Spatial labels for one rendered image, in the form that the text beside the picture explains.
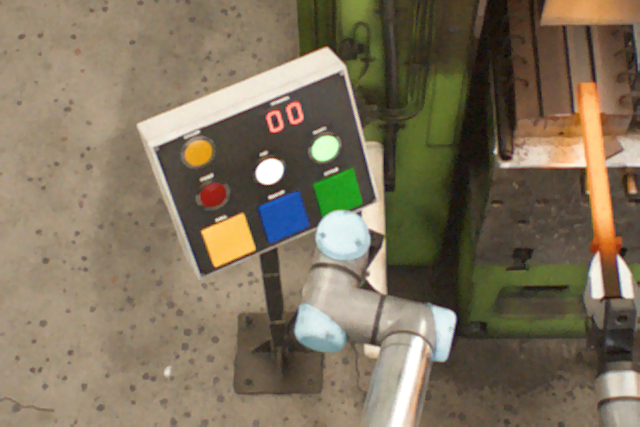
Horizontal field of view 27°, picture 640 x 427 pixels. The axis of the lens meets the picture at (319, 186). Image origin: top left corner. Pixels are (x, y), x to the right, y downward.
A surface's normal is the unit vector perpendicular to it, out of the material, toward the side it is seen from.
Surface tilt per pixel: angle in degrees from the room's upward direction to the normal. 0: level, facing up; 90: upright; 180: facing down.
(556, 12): 90
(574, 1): 90
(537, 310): 0
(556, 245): 90
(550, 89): 0
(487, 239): 90
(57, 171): 0
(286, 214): 60
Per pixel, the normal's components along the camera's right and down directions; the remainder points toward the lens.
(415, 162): 0.00, 0.89
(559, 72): -0.02, -0.45
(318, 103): 0.36, 0.47
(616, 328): -0.01, 0.57
